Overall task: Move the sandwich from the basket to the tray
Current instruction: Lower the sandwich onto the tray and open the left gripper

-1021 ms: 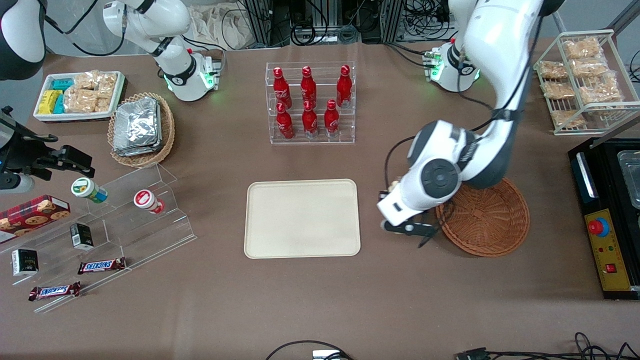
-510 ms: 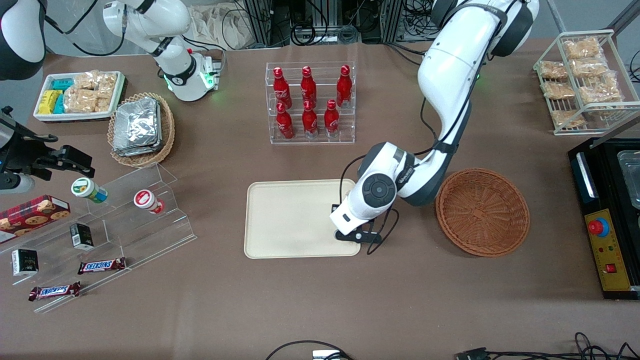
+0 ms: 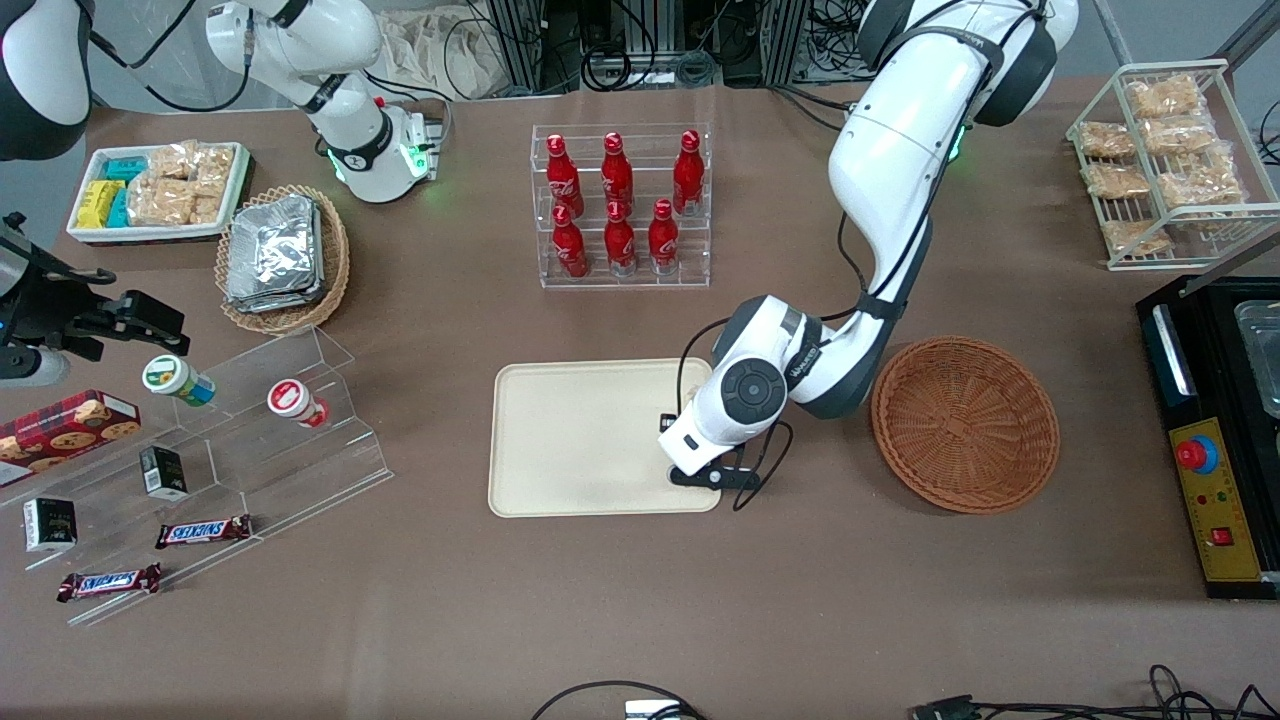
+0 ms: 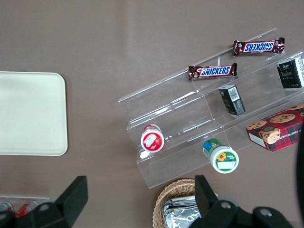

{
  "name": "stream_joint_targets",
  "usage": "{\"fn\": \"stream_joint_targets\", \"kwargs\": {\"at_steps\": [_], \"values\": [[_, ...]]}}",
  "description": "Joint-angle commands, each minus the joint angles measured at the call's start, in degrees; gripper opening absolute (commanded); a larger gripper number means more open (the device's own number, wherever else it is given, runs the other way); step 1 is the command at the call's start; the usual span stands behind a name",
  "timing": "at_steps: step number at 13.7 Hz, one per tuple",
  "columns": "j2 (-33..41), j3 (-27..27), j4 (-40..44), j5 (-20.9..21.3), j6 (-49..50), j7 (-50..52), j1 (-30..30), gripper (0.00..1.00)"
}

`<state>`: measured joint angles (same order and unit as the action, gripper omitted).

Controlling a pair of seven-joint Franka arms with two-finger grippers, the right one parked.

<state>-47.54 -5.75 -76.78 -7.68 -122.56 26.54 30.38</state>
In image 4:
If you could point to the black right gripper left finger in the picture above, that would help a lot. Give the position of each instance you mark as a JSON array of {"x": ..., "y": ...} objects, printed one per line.
[{"x": 59, "y": 209}]

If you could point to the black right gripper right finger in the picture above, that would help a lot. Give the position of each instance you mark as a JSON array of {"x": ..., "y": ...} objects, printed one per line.
[{"x": 206, "y": 197}]

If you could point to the light wicker basket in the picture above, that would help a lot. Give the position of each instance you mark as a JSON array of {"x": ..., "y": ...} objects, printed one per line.
[{"x": 175, "y": 187}]

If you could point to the cream rectangular tray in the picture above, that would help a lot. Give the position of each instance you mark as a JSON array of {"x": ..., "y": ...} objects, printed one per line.
[{"x": 31, "y": 114}]

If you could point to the clear acrylic bottle rack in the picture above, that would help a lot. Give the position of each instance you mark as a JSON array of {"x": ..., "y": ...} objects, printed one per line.
[{"x": 35, "y": 198}]

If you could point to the silver foil pack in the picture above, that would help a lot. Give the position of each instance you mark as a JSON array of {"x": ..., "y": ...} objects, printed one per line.
[{"x": 183, "y": 212}]

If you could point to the green lid yogurt cup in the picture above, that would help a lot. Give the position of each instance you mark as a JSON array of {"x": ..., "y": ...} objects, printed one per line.
[{"x": 223, "y": 160}]

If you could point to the red lid yogurt cup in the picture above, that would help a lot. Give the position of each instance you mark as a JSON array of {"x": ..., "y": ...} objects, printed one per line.
[{"x": 152, "y": 141}]

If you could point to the clear acrylic tiered stand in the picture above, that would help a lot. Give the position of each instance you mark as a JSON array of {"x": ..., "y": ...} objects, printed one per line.
[{"x": 185, "y": 111}]

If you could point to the red tartan cookie box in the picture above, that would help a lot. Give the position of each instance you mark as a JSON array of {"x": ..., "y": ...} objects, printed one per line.
[{"x": 278, "y": 130}]

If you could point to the small black carton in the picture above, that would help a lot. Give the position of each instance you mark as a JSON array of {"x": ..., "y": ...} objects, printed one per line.
[
  {"x": 289, "y": 73},
  {"x": 234, "y": 99}
]

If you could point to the brown Snickers bar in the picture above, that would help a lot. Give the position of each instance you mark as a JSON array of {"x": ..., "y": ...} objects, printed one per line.
[
  {"x": 213, "y": 71},
  {"x": 259, "y": 46}
]

